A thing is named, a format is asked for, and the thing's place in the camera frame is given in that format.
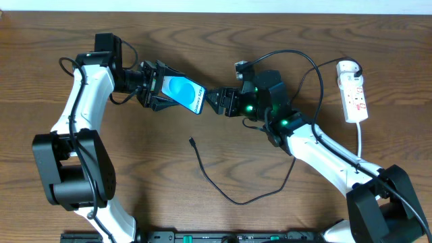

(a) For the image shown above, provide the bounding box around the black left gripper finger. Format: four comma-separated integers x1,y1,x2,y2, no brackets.
150,95,179,111
156,60,186,78

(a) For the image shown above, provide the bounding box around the blue screen Galaxy smartphone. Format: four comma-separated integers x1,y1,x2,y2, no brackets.
161,76,207,115

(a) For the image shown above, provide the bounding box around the black USB charging cable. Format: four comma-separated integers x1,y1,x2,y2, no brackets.
188,56,364,206

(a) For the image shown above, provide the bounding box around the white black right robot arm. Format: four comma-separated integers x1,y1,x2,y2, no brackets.
207,70,431,242

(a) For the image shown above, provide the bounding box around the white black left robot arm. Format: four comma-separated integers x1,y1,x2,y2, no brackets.
32,33,183,242

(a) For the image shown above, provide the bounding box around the white power strip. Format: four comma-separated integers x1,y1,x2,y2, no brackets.
337,72,369,124

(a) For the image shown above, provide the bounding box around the white USB wall charger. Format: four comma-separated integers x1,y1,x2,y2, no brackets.
336,60,363,83

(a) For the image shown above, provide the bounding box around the white power strip cord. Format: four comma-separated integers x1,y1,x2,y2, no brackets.
355,121,362,158

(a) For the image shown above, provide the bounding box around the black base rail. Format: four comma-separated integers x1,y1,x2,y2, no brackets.
60,230,325,243

